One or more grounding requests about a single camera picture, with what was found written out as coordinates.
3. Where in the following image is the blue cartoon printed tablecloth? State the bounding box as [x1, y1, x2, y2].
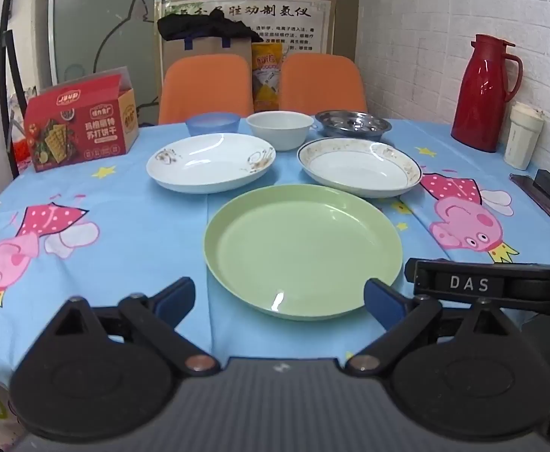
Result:
[0, 114, 550, 452]

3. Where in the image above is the white ceramic bowl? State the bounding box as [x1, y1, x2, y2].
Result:
[246, 110, 314, 152]

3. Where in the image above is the red thermos jug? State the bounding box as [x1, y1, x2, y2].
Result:
[451, 34, 524, 154]

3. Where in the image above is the dark smartphone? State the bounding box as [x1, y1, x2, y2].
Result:
[509, 173, 550, 223]

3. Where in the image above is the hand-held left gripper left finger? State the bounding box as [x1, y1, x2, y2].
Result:
[48, 277, 221, 378]

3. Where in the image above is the frosted glass door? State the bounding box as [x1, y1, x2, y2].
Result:
[32, 0, 165, 128]

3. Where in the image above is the blue translucent plastic bowl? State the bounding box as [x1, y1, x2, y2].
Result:
[185, 112, 241, 138]

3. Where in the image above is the framed wall poster with text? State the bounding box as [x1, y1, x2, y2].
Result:
[155, 0, 338, 64]

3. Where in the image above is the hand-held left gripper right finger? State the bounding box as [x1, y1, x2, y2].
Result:
[343, 278, 510, 377]

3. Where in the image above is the white plate with gold rim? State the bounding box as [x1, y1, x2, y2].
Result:
[296, 137, 423, 199]

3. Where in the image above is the green plastic plate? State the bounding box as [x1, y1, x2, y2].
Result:
[203, 185, 404, 322]

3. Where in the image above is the white plate with brown print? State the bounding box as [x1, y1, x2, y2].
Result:
[146, 133, 277, 195]

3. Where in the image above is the orange chair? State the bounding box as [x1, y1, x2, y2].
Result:
[279, 53, 368, 116]
[158, 54, 255, 126]

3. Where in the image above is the yellow snack bag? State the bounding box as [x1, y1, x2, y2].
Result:
[251, 42, 285, 118]

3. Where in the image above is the white lidded tumbler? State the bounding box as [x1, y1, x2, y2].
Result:
[504, 101, 545, 171]

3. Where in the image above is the black metal stand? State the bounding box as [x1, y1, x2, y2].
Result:
[0, 0, 26, 180]

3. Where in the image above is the red cracker carton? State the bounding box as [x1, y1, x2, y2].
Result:
[23, 67, 140, 173]

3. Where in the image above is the stainless steel dish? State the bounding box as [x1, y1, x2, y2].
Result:
[315, 110, 393, 142]

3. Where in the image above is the crumpled plastic bag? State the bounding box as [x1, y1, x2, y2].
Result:
[9, 82, 38, 175]

